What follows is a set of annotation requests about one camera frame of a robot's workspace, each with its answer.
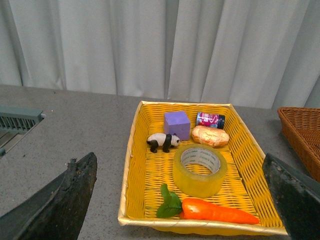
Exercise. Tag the orange toy carrot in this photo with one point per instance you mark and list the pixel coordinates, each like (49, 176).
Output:
(199, 209)

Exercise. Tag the yellow packing tape roll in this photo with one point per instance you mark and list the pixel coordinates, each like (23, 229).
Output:
(196, 184)

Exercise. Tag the yellow woven basket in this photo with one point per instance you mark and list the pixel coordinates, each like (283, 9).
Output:
(244, 186)

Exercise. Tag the white curtain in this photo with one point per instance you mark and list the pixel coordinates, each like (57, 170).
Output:
(251, 53)

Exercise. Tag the grey-green slotted rack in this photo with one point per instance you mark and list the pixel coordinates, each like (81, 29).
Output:
(15, 123)

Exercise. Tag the purple foam cube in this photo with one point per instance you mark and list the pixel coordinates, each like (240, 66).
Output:
(177, 122)

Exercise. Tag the small red labelled jar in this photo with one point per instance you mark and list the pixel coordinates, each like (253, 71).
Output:
(211, 120)

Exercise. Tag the brown wicker basket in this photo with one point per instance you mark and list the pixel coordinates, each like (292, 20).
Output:
(301, 127)

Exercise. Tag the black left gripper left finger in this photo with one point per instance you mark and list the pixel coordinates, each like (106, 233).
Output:
(58, 210)

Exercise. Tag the toy bread roll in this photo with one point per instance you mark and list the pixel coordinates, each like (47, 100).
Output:
(208, 136)

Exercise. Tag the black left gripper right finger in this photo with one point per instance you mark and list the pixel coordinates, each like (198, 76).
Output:
(296, 198)

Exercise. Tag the black and white panda toy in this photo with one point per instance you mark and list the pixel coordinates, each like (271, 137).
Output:
(166, 141)

